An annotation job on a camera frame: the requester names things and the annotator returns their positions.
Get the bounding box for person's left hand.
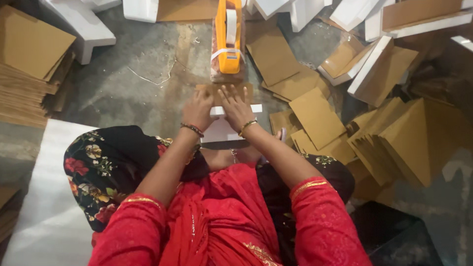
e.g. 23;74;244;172
180;89;219;132

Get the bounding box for person's right hand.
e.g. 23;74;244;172
217;84;256;131

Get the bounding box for small brown cardboard sheet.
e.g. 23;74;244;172
195;83;254;106

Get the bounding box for white foam block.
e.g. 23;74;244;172
201;104;263;144

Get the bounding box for orange tape dispenser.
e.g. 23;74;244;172
215;0;245;75

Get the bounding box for gold bangle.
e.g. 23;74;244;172
238;119;258;137

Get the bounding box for white thread scrap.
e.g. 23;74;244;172
127;58;177;86

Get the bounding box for person's foot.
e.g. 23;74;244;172
201;146;282;172

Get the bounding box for white tape roll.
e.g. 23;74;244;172
225;9;237;47

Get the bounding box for foam block with cardboard face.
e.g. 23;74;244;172
317;36;378;86
347;35;419;108

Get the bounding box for black floral trousers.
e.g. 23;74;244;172
63;125;356;266

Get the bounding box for red tunic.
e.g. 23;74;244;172
88;163;373;266

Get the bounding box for large white foam piece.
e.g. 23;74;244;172
38;0;122;66

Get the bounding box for heap of white foam blocks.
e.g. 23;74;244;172
245;0;473;52

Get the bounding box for tall stack of cardboard sheets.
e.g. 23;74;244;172
0;5;77;129

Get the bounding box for large white foam sheet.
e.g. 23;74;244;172
1;118;100;266

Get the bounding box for fanned pile of cardboard sheets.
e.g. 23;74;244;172
346;97;473;207

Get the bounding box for dark beaded bracelet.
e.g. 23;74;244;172
180;122;205;138

